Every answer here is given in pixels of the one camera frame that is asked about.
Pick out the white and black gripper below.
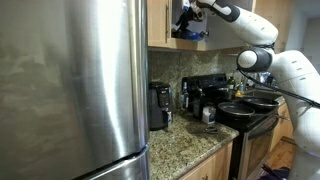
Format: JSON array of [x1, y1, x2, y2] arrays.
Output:
[[172, 0, 204, 31]]

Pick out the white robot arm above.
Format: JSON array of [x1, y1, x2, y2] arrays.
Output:
[[179, 0, 320, 180]]

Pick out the blue box in cabinet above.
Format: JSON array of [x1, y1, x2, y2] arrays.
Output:
[[181, 30, 199, 41]]

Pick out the clear glass bottle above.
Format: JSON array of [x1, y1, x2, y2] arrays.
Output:
[[180, 82, 189, 112]]

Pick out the green dish soap bottle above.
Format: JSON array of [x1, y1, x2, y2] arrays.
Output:
[[227, 76, 236, 90]]

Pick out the dark glass bottle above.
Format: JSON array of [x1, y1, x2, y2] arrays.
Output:
[[193, 88, 205, 119]]

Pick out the lower wooden counter cabinet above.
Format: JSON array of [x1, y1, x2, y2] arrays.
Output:
[[178, 142, 233, 180]]

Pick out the black electric stove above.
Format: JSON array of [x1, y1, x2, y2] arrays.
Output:
[[182, 73, 279, 180]]

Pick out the far upper wooden cabinets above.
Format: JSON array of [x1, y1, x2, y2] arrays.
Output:
[[253, 0, 294, 53]]

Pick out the wooden cabinets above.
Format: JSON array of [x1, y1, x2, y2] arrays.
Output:
[[253, 0, 294, 53], [270, 103, 293, 150]]

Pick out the white salt container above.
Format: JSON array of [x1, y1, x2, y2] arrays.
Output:
[[202, 106, 216, 124]]

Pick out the near black frying pan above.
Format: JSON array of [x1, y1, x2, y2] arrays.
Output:
[[217, 102, 286, 119]]

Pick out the black frying pan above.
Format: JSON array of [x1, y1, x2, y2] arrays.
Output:
[[241, 96, 279, 110], [217, 102, 286, 119]]

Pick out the far black frying pan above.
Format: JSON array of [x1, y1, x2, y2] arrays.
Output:
[[241, 96, 279, 110]]

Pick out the black scissors on counter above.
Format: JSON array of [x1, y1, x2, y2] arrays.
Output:
[[204, 126, 218, 134]]

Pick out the stainless steel refrigerator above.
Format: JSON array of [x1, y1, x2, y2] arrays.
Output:
[[0, 0, 150, 180]]

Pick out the far lower wooden cabinets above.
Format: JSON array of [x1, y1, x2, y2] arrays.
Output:
[[270, 103, 293, 150]]

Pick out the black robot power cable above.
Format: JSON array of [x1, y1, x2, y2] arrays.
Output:
[[237, 68, 320, 109]]

